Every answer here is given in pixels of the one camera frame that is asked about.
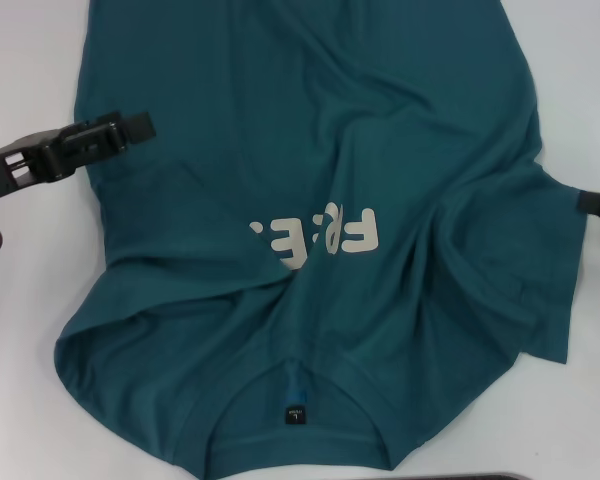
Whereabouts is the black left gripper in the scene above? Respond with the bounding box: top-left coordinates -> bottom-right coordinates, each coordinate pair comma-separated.
0,110 -> 158,207

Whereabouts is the teal blue t-shirt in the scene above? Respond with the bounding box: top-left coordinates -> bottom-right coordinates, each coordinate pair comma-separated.
53,0 -> 590,474

